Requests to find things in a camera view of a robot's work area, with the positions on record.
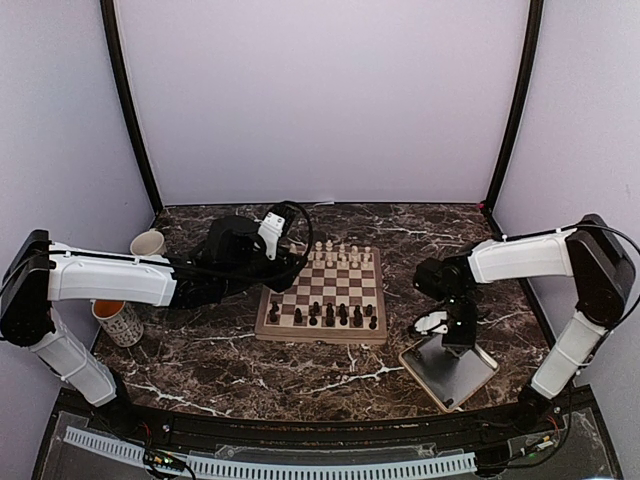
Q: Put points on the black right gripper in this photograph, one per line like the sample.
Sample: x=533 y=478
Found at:
x=466 y=343

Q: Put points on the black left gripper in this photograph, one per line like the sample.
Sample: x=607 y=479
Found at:
x=286 y=271

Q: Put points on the dark queen piece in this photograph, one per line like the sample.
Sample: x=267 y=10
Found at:
x=343 y=314

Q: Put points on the dark knight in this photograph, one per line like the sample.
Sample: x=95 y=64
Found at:
x=357 y=317

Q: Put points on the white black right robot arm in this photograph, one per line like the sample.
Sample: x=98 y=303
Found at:
x=598 y=259

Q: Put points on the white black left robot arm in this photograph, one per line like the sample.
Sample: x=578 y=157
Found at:
x=237 y=254

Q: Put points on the wooden chess board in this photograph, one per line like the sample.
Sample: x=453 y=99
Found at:
x=352 y=287

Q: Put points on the small green circuit board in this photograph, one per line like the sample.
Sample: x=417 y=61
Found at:
x=158 y=459

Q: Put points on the wooden tray with metal base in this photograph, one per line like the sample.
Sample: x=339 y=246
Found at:
x=443 y=376

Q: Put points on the white queen piece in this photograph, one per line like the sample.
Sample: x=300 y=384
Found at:
x=318 y=251

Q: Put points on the white knight right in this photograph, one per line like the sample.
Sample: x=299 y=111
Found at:
x=354 y=254

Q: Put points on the white rook right corner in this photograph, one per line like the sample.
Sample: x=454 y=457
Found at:
x=366 y=258

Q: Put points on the patterned cup orange inside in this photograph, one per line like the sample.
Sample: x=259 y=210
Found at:
x=119 y=320

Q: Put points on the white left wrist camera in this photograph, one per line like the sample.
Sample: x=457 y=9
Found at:
x=274 y=225

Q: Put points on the black front mounting rail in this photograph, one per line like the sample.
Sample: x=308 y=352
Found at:
x=578 y=426

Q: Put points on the white slotted cable duct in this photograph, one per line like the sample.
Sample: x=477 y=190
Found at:
x=202 y=467

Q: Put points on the black left frame post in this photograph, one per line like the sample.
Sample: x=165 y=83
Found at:
x=119 y=71

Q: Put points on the black frame post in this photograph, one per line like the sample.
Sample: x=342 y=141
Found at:
x=119 y=71
x=526 y=64

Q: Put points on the black right frame post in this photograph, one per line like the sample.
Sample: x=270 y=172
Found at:
x=526 y=64

